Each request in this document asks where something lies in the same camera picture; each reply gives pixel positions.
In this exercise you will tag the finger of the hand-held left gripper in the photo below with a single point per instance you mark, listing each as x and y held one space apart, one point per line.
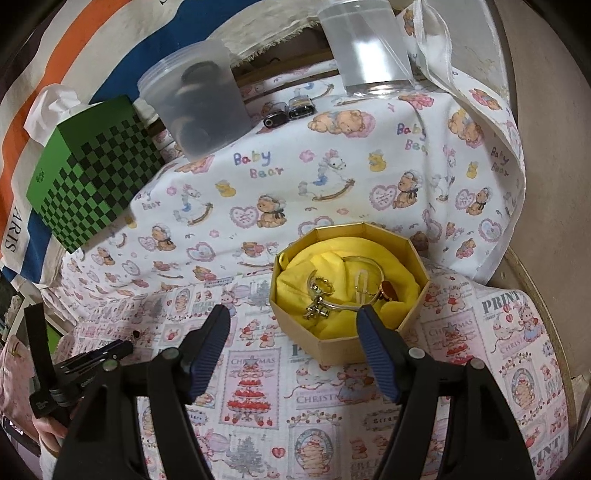
101 353
37 341

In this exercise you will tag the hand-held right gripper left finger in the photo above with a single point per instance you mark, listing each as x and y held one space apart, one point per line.
210 355

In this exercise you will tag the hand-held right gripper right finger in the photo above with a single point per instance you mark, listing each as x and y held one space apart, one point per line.
376 350

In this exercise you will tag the yellow octagonal box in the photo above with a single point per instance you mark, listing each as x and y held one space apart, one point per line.
332 350

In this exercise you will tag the silver bangle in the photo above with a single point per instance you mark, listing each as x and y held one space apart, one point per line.
344 306

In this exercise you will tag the clear hair clip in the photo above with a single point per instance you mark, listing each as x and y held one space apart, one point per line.
363 286

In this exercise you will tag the gold charm keyring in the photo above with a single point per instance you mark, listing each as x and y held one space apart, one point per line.
318 311

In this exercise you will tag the person's left hand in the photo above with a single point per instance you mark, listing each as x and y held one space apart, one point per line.
48 434

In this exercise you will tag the pink cloth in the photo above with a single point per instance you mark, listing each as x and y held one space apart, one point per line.
14 369

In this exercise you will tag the pink patchwork print tablecloth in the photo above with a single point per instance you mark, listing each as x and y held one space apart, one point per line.
300 415

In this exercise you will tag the yellow lining cloth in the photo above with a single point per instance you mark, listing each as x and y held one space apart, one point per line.
314 258

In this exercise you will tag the green checkered tissue box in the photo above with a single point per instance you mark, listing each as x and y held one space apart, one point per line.
92 184

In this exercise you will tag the bear print white cloth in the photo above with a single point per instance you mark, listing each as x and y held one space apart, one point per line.
323 152

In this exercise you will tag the white tissue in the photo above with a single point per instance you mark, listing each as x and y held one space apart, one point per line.
51 110

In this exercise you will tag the small black tube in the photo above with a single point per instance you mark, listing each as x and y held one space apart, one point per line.
276 117

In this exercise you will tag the small silver case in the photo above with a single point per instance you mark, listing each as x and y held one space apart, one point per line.
302 108

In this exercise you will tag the clear plastic container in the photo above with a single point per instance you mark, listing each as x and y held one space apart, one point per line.
226 92

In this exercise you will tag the clear spray bottle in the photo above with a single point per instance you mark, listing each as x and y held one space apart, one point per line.
369 55

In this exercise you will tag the striped printed cloth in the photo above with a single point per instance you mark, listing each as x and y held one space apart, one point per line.
115 37

